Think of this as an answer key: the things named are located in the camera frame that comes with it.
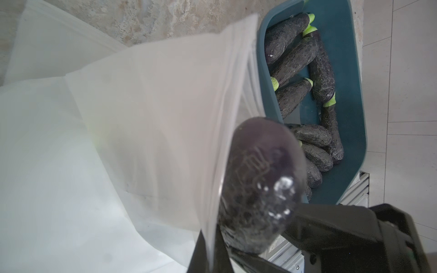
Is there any eggplant at bin back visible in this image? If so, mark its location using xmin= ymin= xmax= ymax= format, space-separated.
xmin=264 ymin=13 xmax=315 ymax=65

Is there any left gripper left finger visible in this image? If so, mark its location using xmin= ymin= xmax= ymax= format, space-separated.
xmin=187 ymin=231 xmax=209 ymax=273

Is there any aluminium mounting rail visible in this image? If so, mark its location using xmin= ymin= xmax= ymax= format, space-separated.
xmin=261 ymin=172 xmax=370 ymax=273

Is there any eggplant at bin front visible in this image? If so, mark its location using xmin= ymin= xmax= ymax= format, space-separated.
xmin=276 ymin=78 xmax=314 ymax=119

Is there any teal plastic bin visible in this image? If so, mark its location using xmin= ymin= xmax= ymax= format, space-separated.
xmin=257 ymin=1 xmax=367 ymax=205

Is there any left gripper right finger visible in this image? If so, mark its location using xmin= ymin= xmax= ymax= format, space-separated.
xmin=213 ymin=225 xmax=289 ymax=273

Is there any eggplant at bin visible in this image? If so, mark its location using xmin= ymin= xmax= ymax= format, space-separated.
xmin=276 ymin=78 xmax=314 ymax=119
xmin=302 ymin=25 xmax=335 ymax=107
xmin=264 ymin=13 xmax=315 ymax=65

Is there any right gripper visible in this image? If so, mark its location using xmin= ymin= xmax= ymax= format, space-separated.
xmin=283 ymin=204 xmax=431 ymax=273

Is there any dark purple eggplant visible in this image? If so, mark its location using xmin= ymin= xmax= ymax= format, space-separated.
xmin=218 ymin=117 xmax=307 ymax=255

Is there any clear zip-top bag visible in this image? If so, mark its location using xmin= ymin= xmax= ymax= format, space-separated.
xmin=1 ymin=1 xmax=265 ymax=273

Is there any eggplant at bin left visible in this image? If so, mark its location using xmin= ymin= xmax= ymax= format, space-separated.
xmin=302 ymin=25 xmax=335 ymax=107

